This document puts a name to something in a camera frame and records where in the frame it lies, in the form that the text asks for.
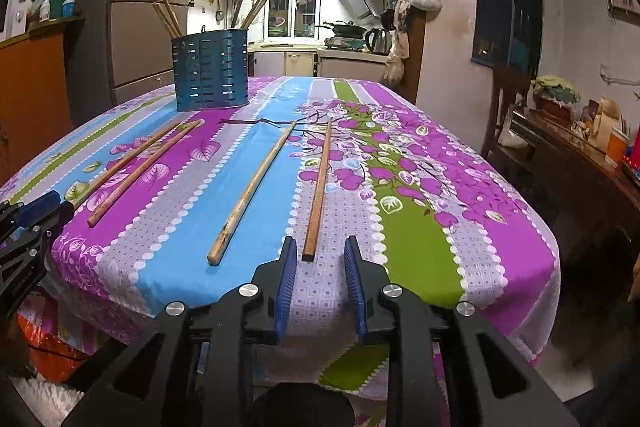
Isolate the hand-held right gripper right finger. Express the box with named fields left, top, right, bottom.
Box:
left=344, top=235, right=580, bottom=427

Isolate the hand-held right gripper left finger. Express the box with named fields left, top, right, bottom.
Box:
left=61, top=236, right=298, bottom=427

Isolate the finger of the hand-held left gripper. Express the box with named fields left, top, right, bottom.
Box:
left=0, top=189, right=62, bottom=228
left=0, top=201, right=76, bottom=258

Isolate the blue perforated utensil holder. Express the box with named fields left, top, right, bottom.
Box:
left=171, top=27, right=250, bottom=112

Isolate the orange plastic bag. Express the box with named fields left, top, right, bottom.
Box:
left=17, top=311, right=88, bottom=383

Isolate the orange wooden cabinet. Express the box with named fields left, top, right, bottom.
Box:
left=0, top=17, right=77, bottom=185

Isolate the floral striped tablecloth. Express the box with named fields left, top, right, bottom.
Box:
left=0, top=76, right=561, bottom=395

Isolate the white fluffy cloth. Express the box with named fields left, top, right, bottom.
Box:
left=9, top=376, right=86, bottom=427

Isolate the grey refrigerator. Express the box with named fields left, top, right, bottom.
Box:
left=57, top=0, right=197, bottom=108

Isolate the kitchen counter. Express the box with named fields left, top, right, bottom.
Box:
left=248, top=42, right=396, bottom=80

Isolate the beige hanging bag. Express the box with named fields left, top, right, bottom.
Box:
left=385, top=32, right=409, bottom=86

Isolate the wooden chair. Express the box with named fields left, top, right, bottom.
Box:
left=482, top=62, right=537, bottom=168

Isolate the dark wooden side table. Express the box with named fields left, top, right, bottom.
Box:
left=510, top=107, right=640, bottom=260

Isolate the gas stove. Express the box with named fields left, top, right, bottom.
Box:
left=324, top=36, right=368, bottom=52

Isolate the steel electric kettle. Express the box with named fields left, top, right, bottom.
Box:
left=364, top=27, right=393, bottom=56

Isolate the black wok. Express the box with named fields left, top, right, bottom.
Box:
left=314, top=21, right=370, bottom=38

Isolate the dark wooden chopstick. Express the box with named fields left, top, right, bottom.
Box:
left=231, top=0, right=250, bottom=30

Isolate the pale flower bundle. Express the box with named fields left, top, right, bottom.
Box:
left=531, top=76, right=582, bottom=104

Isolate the white hanging bag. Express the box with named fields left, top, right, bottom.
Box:
left=392, top=0, right=414, bottom=32

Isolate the orange cup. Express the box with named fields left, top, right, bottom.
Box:
left=606, top=129, right=632, bottom=168

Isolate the beige paper bag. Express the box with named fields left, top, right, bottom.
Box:
left=590, top=97, right=623, bottom=142

